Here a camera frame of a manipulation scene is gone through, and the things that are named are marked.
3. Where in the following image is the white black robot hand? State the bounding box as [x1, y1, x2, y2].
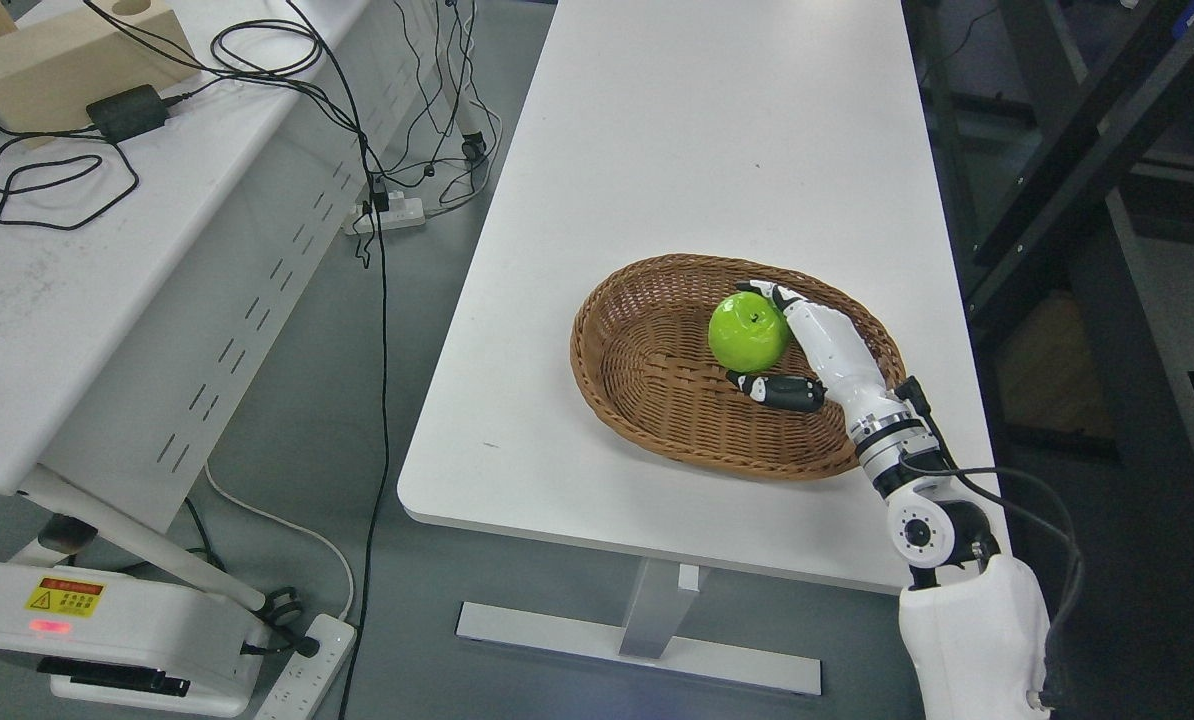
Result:
[736, 281, 909, 436]

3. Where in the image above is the green apple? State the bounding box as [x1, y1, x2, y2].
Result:
[707, 291, 792, 373]

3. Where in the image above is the white robot base unit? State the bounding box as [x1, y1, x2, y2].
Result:
[0, 562, 271, 716]

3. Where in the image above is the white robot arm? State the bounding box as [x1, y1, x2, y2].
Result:
[845, 395, 1051, 719]

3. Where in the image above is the brown wicker basket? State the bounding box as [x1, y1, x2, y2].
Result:
[570, 254, 907, 480]

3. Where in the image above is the white standing desk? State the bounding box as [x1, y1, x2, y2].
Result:
[396, 1, 993, 694]

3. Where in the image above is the white far power strip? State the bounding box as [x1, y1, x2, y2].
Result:
[341, 192, 427, 236]

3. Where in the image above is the white floor power strip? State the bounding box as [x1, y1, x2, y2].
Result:
[254, 614, 358, 719]

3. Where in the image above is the white perforated side table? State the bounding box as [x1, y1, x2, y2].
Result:
[0, 0, 488, 613]

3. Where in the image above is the black power adapter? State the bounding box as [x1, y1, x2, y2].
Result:
[85, 85, 170, 143]

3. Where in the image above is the wooden block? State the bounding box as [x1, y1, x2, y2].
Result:
[0, 1, 196, 133]

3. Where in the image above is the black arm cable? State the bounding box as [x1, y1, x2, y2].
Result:
[896, 376, 1087, 701]

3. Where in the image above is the long black floor cable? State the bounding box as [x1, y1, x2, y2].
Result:
[336, 0, 398, 720]

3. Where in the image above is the black cable loop on table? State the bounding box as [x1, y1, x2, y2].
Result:
[0, 0, 368, 232]

